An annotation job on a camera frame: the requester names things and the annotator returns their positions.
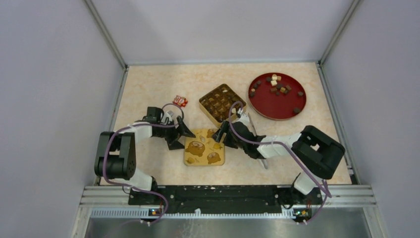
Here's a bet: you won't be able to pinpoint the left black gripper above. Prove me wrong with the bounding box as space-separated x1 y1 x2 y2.
155 116 196 150

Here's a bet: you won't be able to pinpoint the yellow bear tin lid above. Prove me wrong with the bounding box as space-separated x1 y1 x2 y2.
184 128 225 166

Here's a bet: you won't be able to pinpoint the gold chocolate tin box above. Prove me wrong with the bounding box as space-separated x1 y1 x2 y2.
199 84 247 128

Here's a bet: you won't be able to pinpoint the silver metal tongs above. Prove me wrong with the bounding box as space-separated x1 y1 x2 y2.
247 112 269 171

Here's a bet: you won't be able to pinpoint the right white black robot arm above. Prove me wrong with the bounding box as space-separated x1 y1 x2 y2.
211 113 345 204

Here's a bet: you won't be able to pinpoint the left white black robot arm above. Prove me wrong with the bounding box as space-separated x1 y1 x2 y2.
94 107 195 205

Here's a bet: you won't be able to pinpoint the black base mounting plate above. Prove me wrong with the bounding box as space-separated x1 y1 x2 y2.
128 185 322 214

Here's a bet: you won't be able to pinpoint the red round plate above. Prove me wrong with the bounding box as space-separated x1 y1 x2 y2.
248 72 307 120

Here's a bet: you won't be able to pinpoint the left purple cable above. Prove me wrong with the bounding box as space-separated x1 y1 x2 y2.
102 103 185 191

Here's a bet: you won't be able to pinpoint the purple cable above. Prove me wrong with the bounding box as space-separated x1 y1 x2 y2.
102 103 185 191
228 100 333 224

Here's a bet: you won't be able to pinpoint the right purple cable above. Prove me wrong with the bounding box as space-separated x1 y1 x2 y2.
228 100 333 224

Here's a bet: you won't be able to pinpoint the grey aluminium rail frame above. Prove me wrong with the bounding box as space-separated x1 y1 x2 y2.
72 184 389 238

